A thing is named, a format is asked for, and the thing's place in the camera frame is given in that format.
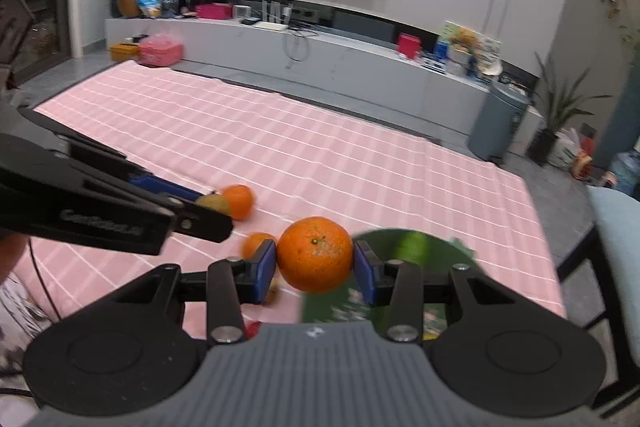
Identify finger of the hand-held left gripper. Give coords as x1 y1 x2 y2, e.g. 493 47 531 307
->
45 152 233 243
20 107 203 204

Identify green colander bowl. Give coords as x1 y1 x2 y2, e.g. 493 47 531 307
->
299 228 478 343

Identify blue water jug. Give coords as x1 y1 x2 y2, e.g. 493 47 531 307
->
607 151 640 198

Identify white plastic bag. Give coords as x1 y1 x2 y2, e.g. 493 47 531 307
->
547 127 583 172

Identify long-leaf potted plant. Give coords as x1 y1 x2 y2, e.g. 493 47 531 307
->
525 52 613 168

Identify white router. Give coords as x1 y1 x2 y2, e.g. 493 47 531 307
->
255 0 291 32

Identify pink checked tablecloth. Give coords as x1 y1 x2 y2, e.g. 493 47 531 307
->
30 59 568 343

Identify bench with blue cushion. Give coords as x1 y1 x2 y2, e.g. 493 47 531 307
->
552 222 640 398

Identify yellow box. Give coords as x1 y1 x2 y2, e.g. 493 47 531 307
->
109 42 141 62

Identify white low television console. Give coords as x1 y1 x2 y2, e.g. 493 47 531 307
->
105 0 543 138

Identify red orange bag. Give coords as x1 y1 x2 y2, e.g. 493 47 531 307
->
572 137 598 180

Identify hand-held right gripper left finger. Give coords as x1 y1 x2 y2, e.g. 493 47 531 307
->
114 239 277 344

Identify patterned grey white cloth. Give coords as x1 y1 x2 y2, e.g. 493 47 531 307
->
0 272 66 388

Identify printed picture board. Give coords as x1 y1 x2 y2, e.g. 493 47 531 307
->
442 21 501 72

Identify pink storage basket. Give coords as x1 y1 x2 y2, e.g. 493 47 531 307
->
138 32 185 68

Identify grey round trash bin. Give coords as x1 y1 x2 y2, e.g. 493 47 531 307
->
468 79 531 165

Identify large orange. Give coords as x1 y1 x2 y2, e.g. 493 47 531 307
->
276 216 355 294

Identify light blue bench cushion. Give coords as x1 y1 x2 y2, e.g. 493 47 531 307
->
587 186 640 338

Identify red box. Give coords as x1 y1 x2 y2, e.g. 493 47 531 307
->
397 33 422 62

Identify green cucumber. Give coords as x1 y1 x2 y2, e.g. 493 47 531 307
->
390 229 441 263

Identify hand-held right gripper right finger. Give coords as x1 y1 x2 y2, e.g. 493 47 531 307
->
352 241 531 343

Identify small yellow-green fruit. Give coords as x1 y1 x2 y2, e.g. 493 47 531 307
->
197 193 232 217

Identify black hanging cable loop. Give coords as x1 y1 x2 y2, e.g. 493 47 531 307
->
282 29 313 70

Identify person's left forearm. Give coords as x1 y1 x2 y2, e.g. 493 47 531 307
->
0 229 31 293

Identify magenta tissue box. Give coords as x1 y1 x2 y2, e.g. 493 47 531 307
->
195 3 234 20

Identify small orange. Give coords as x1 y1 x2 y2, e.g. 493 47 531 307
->
242 232 278 260
220 184 255 222

